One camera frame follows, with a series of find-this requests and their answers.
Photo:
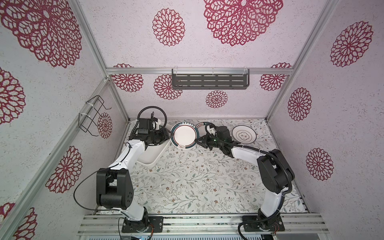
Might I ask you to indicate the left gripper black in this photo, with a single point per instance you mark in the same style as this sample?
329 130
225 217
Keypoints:
164 135

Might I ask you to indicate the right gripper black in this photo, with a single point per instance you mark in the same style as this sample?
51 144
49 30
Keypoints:
205 143

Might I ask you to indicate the white plate brown line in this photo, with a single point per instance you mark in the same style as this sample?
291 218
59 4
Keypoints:
244 134

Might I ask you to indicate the striped rim plate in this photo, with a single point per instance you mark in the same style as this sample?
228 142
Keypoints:
184 135

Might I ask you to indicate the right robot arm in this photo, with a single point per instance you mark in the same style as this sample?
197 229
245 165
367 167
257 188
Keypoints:
275 171

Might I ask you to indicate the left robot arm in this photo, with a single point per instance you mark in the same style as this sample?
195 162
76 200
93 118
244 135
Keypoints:
145 146

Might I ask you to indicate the white plastic bin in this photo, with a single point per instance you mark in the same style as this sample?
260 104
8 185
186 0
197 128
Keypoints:
155 150

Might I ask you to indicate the green rim plate back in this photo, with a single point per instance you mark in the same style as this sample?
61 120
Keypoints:
202 128

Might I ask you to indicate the black wire wall rack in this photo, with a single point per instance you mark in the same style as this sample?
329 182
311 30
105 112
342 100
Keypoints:
88 119

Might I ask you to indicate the grey slotted wall shelf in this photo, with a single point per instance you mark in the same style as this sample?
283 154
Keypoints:
181 81

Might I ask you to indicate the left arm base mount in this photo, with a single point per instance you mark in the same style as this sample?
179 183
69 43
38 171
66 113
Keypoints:
147 225

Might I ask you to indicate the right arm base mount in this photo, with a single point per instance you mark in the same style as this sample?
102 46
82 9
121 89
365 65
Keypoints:
262 224

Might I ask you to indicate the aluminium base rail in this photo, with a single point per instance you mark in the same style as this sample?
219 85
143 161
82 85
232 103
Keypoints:
202 224

